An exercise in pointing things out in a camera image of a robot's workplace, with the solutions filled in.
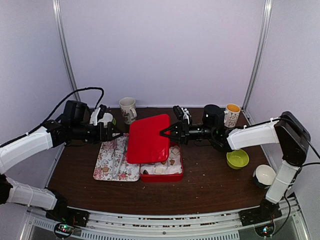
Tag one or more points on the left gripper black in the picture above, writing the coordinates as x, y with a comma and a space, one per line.
100, 137

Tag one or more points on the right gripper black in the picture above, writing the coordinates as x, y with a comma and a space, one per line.
182, 132

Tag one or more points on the white square chocolate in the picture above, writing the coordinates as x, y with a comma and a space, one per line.
159, 170
175, 151

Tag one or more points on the tan square chocolate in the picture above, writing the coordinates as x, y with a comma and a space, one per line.
172, 162

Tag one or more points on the red box lid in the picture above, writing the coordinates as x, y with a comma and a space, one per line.
144, 145

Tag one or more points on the metal tongs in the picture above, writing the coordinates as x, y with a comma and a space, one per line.
117, 161

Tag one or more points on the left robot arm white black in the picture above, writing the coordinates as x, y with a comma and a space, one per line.
52, 133

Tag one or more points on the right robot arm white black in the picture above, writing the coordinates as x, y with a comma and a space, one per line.
286, 131

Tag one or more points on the tan heart chocolate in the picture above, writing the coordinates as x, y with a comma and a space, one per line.
105, 169

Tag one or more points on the floral cream mug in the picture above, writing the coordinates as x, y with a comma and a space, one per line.
128, 109

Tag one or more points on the white paper liners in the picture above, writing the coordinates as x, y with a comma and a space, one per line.
170, 166

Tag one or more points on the floral rectangular tray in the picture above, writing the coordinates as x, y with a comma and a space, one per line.
128, 172

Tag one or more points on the red box base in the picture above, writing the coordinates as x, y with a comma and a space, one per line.
158, 178

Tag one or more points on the white mug orange inside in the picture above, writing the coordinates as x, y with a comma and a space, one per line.
231, 115

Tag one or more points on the lime green bowl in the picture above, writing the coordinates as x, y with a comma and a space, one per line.
237, 159

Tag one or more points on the dark blue white bowl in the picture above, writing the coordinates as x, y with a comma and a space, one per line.
263, 176

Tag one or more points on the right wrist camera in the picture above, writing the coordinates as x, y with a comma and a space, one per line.
182, 114

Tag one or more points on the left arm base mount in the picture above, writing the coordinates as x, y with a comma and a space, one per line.
68, 219

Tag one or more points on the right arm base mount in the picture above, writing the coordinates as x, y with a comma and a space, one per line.
263, 217

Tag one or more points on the left aluminium frame post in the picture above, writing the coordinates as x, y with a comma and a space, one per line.
63, 44

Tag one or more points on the aluminium frame post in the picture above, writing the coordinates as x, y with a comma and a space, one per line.
63, 44
264, 30

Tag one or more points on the right aluminium frame post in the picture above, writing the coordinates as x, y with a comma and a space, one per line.
264, 30

